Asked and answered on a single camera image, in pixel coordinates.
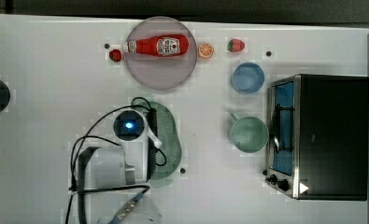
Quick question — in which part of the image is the blue cup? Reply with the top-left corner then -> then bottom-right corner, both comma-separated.
232,63 -> 265,94

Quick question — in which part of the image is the black toaster oven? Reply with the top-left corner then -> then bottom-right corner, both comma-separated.
263,74 -> 369,201

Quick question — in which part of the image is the toy strawberry left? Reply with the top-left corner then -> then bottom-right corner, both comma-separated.
108,49 -> 122,63

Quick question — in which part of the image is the purple round plate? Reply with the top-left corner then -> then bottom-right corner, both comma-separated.
123,17 -> 197,90

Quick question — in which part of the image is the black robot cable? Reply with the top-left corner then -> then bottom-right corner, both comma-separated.
64,96 -> 168,224

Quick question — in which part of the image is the toy orange slice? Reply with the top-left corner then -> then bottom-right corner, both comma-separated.
198,43 -> 214,60

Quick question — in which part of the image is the red ketchup bottle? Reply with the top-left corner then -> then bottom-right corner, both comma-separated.
123,34 -> 190,57

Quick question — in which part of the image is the green mug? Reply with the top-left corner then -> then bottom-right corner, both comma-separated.
229,113 -> 269,153

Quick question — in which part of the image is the toy strawberry right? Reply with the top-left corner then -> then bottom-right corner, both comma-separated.
227,38 -> 246,52

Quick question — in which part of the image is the toy strawberry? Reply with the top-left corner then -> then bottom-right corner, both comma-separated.
108,49 -> 122,63
227,38 -> 246,52

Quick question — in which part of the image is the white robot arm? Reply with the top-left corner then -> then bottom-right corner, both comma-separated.
73,105 -> 162,224

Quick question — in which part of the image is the green plastic strainer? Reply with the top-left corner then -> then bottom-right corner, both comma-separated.
131,97 -> 182,188

